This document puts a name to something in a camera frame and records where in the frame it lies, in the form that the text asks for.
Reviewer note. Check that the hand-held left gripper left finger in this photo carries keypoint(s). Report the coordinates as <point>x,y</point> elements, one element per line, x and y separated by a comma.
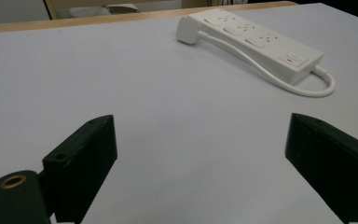
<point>84,161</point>

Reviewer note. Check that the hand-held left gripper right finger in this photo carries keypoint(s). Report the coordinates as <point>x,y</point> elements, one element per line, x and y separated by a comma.
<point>332,161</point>

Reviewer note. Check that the white power strip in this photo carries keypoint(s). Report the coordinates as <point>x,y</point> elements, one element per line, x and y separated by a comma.
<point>261,40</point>

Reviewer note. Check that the grey chair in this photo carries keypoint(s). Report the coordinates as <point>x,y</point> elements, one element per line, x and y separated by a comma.
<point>102,10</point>

